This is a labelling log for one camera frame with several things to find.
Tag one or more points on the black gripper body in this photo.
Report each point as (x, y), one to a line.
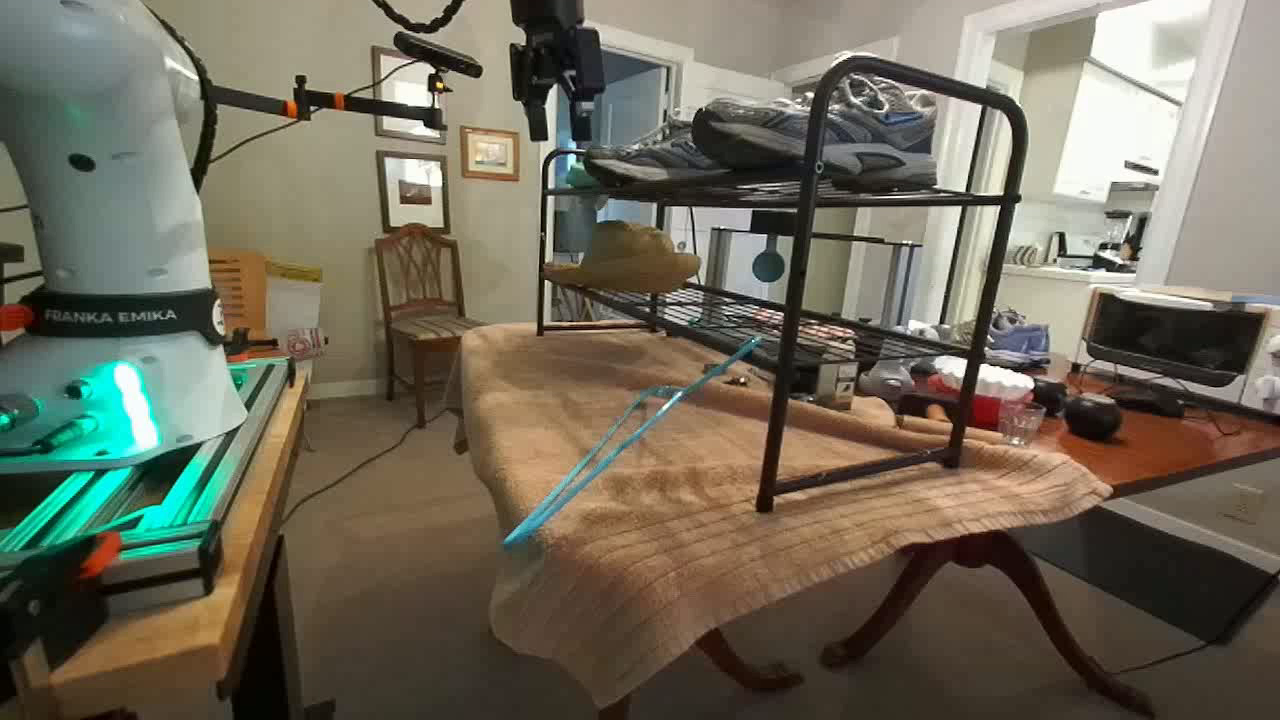
(553, 62)

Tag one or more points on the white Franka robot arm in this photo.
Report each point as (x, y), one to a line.
(107, 200)

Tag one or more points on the small gold framed picture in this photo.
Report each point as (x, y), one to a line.
(489, 152)

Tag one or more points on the grey blue mesh sneaker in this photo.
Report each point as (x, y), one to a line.
(642, 167)

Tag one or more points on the framed picture with white mat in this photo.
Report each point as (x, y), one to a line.
(406, 94)

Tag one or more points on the dark framed landscape picture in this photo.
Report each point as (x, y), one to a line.
(415, 194)

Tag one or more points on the black boom with orange clamp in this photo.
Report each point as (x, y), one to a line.
(347, 106)

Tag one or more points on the tan straw hat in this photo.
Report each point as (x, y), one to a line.
(624, 262)

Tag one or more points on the dark grey sneaker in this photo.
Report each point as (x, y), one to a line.
(803, 145)

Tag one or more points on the wooden chair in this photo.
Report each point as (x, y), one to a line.
(423, 312)

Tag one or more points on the grey sneaker with white laces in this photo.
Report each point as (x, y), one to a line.
(884, 114)

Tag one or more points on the black metal shoe rack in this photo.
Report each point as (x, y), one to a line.
(786, 335)

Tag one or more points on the cardboard box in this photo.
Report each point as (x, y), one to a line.
(267, 301)

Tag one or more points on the small glass jar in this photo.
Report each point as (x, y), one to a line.
(836, 372)

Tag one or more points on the tan ribbed towel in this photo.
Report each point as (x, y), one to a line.
(642, 575)

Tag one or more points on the red white container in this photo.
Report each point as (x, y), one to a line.
(980, 386)

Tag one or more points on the blue cloth bundle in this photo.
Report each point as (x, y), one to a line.
(1023, 342)

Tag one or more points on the clear drinking glass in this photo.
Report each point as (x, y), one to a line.
(1023, 420)

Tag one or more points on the black round object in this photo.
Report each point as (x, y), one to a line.
(1095, 418)

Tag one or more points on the wooden workbench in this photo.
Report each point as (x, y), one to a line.
(201, 625)

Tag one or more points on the white toaster oven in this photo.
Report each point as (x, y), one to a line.
(1172, 342)

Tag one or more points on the black orange clamp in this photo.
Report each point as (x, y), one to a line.
(52, 586)

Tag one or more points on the black floor mat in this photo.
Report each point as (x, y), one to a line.
(1161, 565)

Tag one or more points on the black bar camera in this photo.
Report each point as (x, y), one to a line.
(438, 55)

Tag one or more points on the aluminium rail base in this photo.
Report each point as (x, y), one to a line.
(163, 495)

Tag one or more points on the dark wooden pedestal table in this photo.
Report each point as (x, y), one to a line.
(1161, 453)

